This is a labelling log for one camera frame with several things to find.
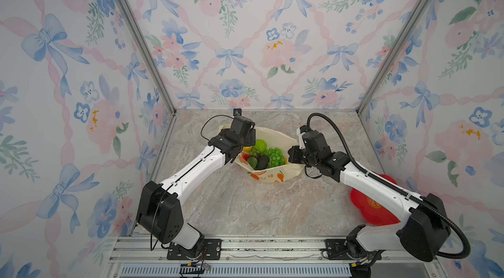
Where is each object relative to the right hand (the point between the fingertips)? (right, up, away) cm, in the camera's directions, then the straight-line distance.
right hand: (288, 150), depth 82 cm
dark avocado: (-10, -6, +12) cm, 17 cm away
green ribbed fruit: (-11, +1, +16) cm, 19 cm away
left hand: (-19, +8, +2) cm, 21 cm away
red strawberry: (-18, -4, +15) cm, 24 cm away
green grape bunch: (-4, -4, +12) cm, 13 cm away
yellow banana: (-18, -1, +16) cm, 24 cm away
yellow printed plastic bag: (-6, -11, +3) cm, 13 cm away
